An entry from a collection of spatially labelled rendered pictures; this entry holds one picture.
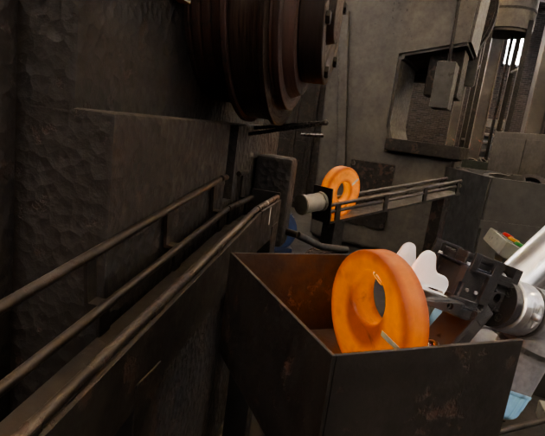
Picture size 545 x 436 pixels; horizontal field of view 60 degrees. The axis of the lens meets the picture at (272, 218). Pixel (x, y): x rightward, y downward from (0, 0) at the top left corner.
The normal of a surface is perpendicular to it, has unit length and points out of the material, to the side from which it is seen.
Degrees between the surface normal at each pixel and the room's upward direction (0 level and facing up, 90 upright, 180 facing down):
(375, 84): 90
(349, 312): 92
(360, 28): 90
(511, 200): 90
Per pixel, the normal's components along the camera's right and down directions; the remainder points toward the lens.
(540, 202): 0.04, 0.21
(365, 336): -0.92, 0.00
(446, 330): -0.57, -0.70
